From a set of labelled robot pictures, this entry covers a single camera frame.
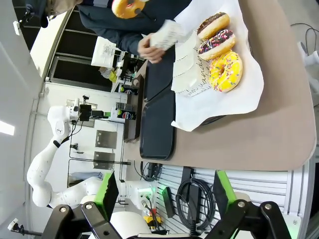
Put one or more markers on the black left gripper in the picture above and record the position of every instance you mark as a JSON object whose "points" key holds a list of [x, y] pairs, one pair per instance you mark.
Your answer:
{"points": [[85, 112]]}

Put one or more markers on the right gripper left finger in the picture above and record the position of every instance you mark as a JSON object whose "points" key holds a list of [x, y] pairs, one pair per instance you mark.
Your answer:
{"points": [[107, 194]]}

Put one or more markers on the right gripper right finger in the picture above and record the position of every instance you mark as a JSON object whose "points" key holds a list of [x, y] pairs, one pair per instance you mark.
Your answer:
{"points": [[224, 191]]}

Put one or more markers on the black Pepsi can green top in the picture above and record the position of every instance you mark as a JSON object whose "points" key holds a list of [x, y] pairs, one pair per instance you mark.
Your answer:
{"points": [[129, 91], [127, 115]]}

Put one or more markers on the glazed donut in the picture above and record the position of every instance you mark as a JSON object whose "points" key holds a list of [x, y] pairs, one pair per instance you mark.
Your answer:
{"points": [[185, 54]]}

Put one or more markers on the pink frosted donut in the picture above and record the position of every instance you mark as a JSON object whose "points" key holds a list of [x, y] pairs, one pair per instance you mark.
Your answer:
{"points": [[122, 11]]}

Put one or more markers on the chocolate donut coloured sprinkles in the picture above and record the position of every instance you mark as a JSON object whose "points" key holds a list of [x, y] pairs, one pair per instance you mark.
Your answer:
{"points": [[216, 43]]}

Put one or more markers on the chocolate frosted donut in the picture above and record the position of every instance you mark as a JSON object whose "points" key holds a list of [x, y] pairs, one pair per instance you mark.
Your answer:
{"points": [[214, 27]]}

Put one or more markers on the person's left forearm dark sleeve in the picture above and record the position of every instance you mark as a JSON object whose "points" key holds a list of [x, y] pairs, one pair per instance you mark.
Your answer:
{"points": [[127, 42]]}

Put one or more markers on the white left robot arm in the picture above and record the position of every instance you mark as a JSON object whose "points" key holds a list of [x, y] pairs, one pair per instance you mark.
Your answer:
{"points": [[40, 174]]}

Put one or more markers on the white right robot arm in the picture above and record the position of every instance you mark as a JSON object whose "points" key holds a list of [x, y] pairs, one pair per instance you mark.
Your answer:
{"points": [[127, 222]]}

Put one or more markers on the person's bare left hand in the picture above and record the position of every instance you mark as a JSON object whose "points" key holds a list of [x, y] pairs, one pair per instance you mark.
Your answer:
{"points": [[149, 53]]}

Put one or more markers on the grey metal plate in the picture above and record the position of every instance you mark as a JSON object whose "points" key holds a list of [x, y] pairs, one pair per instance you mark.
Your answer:
{"points": [[106, 139], [104, 160]]}

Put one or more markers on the brown plastic tray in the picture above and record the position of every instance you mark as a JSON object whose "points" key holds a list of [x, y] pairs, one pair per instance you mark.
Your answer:
{"points": [[133, 124]]}

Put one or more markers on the black plastic serving tray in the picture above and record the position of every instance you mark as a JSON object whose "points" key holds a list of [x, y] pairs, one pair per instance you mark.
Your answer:
{"points": [[159, 82], [157, 129]]}

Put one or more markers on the black power adapter box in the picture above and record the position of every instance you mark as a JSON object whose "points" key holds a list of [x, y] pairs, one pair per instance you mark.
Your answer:
{"points": [[169, 201]]}

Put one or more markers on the white printed panel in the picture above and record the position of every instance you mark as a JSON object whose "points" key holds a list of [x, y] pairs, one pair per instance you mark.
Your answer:
{"points": [[103, 51]]}

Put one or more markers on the person in dark blazer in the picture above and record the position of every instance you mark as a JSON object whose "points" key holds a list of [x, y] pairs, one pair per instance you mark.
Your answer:
{"points": [[112, 25]]}

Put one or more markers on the white paper sheet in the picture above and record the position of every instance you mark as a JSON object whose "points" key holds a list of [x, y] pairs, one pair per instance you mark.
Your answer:
{"points": [[239, 99]]}

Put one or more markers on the yellow frosted sprinkle donut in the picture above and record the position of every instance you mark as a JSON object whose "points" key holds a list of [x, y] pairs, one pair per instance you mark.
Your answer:
{"points": [[234, 74]]}

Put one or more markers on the slotted aluminium frame panel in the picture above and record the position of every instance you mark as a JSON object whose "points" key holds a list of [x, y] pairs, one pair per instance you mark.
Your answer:
{"points": [[261, 186]]}

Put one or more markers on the black metal frame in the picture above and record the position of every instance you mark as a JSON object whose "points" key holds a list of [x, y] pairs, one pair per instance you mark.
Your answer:
{"points": [[70, 149]]}

